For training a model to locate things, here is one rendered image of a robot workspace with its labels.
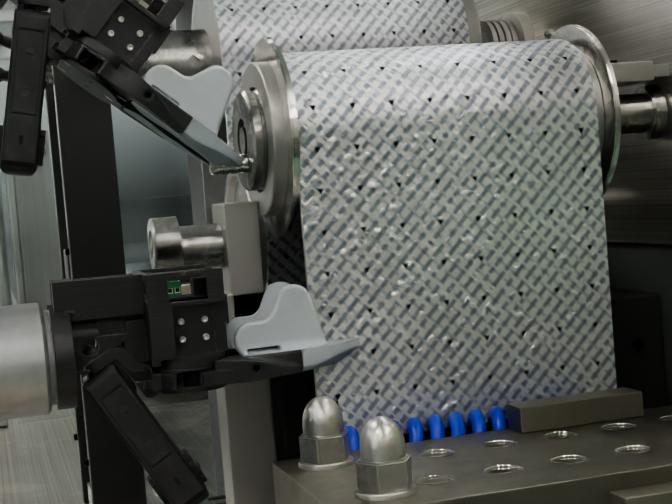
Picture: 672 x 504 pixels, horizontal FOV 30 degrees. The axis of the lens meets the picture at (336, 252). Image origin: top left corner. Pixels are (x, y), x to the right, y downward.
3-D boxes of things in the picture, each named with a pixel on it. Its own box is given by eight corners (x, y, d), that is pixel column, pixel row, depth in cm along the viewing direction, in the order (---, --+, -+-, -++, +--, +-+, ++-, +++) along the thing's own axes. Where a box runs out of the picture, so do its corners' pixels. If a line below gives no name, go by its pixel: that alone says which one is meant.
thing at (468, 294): (320, 452, 90) (298, 193, 89) (615, 410, 96) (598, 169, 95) (322, 453, 89) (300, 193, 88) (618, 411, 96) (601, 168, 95)
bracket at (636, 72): (574, 89, 103) (573, 65, 103) (637, 85, 105) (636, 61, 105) (603, 83, 99) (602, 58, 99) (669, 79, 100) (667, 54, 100)
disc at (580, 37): (539, 214, 108) (523, 42, 108) (544, 213, 108) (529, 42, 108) (624, 205, 94) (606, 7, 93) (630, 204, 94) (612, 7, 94)
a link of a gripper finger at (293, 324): (364, 278, 86) (232, 292, 84) (371, 363, 87) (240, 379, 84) (352, 276, 89) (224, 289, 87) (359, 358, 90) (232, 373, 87)
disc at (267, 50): (256, 240, 101) (239, 56, 101) (262, 239, 101) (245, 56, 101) (301, 234, 87) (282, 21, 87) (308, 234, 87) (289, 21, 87)
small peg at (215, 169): (212, 162, 91) (211, 179, 91) (249, 159, 91) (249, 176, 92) (208, 153, 92) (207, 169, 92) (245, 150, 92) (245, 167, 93)
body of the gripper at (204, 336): (233, 266, 83) (48, 285, 80) (244, 394, 84) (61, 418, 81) (212, 262, 91) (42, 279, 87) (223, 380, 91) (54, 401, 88)
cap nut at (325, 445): (292, 462, 84) (286, 395, 83) (345, 454, 85) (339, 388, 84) (306, 473, 80) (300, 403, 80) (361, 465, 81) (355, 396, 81)
